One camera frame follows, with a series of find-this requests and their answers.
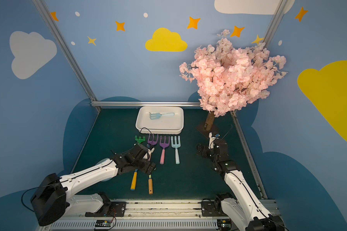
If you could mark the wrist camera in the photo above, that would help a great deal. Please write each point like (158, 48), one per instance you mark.
(149, 153)
(212, 138)

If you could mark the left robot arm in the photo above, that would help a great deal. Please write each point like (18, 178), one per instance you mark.
(54, 197)

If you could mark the green rake wooden handle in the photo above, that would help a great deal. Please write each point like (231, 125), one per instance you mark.
(140, 139)

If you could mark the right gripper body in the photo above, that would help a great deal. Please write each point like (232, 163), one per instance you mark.
(206, 150)

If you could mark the pink blossom artificial tree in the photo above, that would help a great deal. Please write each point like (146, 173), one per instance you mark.
(228, 78)

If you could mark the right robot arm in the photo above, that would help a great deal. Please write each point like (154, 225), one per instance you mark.
(242, 207)

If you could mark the wooden handle tool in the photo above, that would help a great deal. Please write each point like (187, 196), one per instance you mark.
(150, 184)

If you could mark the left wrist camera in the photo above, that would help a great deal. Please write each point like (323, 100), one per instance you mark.
(149, 153)

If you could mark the white plastic storage box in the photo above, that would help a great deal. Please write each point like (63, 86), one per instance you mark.
(164, 125)

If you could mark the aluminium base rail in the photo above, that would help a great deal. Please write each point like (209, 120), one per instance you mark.
(146, 215)

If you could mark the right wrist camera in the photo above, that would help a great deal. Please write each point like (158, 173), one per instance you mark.
(212, 138)

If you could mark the purple fork pink handle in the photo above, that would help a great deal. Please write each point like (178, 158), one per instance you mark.
(152, 140)
(164, 143)

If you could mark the aluminium back frame bar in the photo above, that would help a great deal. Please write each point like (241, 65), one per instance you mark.
(141, 104)

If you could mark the light blue hand rake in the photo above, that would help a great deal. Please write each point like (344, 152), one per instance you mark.
(176, 144)

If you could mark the dark blue fork yellow handle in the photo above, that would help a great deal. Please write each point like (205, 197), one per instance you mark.
(134, 180)

